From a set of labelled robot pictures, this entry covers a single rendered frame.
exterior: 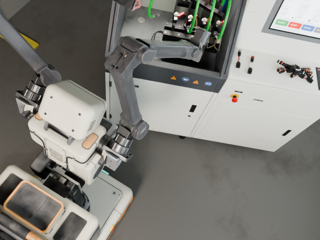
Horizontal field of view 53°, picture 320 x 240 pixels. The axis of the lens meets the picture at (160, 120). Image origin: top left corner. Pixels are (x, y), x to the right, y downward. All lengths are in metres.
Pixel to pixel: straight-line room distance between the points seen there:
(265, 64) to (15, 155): 1.89
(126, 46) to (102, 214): 1.38
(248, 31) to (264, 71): 0.25
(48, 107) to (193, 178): 1.60
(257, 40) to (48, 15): 2.06
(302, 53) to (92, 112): 1.36
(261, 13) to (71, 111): 1.16
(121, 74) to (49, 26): 2.31
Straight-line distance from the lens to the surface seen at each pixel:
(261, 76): 1.93
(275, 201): 2.79
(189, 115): 2.27
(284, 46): 2.04
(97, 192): 2.21
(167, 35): 1.93
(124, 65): 1.00
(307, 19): 1.96
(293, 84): 2.00
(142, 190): 2.51
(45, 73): 1.38
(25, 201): 1.60
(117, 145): 1.28
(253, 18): 1.90
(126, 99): 1.11
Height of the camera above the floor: 2.43
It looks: 64 degrees down
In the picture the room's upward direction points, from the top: 18 degrees clockwise
